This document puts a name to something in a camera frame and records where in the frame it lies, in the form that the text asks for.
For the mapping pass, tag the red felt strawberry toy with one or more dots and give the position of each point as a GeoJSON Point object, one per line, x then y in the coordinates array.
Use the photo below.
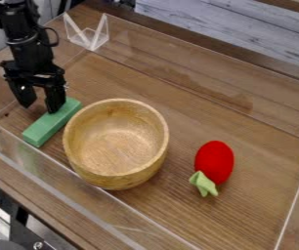
{"type": "Point", "coordinates": [214, 167]}

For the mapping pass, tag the clear acrylic corner bracket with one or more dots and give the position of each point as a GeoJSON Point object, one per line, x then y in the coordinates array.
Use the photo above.
{"type": "Point", "coordinates": [88, 38]}

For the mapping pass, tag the brown wooden bowl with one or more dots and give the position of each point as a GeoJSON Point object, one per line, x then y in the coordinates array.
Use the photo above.
{"type": "Point", "coordinates": [116, 143]}

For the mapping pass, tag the black metal stand base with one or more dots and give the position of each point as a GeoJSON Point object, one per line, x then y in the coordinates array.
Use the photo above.
{"type": "Point", "coordinates": [23, 238]}

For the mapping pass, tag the green rectangular block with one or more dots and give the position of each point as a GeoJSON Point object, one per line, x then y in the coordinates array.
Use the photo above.
{"type": "Point", "coordinates": [42, 130]}

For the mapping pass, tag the clear acrylic tray wall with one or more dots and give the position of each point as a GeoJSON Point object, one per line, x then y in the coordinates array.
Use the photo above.
{"type": "Point", "coordinates": [86, 214]}

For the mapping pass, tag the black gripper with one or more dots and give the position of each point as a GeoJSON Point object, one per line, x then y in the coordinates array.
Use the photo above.
{"type": "Point", "coordinates": [32, 69]}

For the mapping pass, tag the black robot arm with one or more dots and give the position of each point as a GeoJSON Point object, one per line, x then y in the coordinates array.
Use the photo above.
{"type": "Point", "coordinates": [19, 21]}

